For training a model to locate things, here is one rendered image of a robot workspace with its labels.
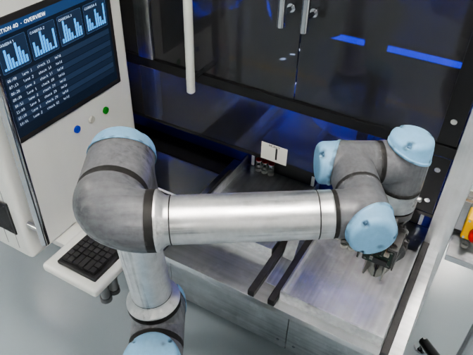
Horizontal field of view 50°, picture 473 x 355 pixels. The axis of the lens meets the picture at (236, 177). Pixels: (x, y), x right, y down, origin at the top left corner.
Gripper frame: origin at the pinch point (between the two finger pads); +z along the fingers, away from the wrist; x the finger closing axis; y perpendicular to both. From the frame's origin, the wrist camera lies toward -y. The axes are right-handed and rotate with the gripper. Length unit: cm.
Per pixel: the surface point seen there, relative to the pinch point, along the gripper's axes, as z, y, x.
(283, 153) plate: 6, -35, -38
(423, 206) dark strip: 8.0, -35.5, 3.3
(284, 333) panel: 91, -36, -30
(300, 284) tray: 21.4, -5.4, -17.4
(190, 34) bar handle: -27, -29, -65
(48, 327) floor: 109, 2, -125
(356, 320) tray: 21.4, -2.0, -1.3
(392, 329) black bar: 19.6, -2.4, 7.0
